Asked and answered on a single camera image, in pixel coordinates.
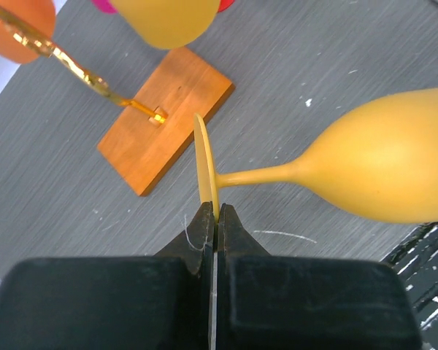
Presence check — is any orange plastic wine glass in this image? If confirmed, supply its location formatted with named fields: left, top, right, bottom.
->
left=0, top=0, right=59, bottom=64

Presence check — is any magenta plastic wine glass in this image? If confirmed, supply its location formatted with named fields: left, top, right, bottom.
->
left=91, top=0, right=237, bottom=15

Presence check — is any gold wire wine glass rack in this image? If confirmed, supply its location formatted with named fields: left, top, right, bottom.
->
left=0, top=6, right=237, bottom=198

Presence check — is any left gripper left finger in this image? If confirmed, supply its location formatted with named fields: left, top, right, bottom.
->
left=0, top=203, right=215, bottom=349

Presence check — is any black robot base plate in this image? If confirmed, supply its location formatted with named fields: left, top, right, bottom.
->
left=383, top=222, right=438, bottom=350

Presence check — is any yellow wine glass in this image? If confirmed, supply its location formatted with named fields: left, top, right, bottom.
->
left=193, top=87, right=438, bottom=224
left=111, top=0, right=220, bottom=50

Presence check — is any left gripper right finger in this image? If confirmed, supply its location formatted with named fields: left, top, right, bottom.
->
left=215, top=204, right=423, bottom=349

